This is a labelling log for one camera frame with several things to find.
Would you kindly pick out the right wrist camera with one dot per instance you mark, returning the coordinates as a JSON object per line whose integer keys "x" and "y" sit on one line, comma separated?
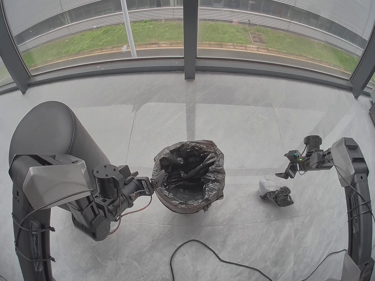
{"x": 293, "y": 155}

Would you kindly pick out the window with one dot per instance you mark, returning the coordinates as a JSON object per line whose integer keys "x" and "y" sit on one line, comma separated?
{"x": 189, "y": 39}

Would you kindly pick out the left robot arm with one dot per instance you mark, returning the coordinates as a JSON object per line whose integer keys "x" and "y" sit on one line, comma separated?
{"x": 52, "y": 180}

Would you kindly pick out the crumpled white paper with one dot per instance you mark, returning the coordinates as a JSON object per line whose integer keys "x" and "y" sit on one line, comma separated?
{"x": 266, "y": 186}

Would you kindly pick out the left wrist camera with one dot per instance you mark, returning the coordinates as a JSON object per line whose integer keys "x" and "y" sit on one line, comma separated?
{"x": 124, "y": 172}

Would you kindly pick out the black plastic bag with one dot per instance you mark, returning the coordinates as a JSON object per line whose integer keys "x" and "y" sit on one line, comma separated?
{"x": 211, "y": 162}

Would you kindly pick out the dark grey round chair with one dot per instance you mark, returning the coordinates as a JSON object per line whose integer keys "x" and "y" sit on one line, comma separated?
{"x": 44, "y": 127}

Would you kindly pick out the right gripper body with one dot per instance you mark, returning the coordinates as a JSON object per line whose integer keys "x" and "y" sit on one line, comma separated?
{"x": 310, "y": 162}

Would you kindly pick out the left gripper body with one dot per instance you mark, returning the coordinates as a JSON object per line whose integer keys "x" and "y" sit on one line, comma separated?
{"x": 137, "y": 187}

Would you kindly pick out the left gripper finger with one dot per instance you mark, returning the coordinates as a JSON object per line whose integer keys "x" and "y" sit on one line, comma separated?
{"x": 157, "y": 179}

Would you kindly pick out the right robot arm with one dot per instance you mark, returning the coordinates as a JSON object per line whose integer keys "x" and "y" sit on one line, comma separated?
{"x": 347, "y": 159}

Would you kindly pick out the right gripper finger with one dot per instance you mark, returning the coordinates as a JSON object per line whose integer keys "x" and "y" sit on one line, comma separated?
{"x": 282, "y": 175}

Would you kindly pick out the crumpled black plastic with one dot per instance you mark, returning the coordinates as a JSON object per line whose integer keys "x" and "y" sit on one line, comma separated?
{"x": 281, "y": 198}

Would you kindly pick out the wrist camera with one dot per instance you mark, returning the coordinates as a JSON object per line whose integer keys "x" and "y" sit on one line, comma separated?
{"x": 293, "y": 155}
{"x": 124, "y": 172}

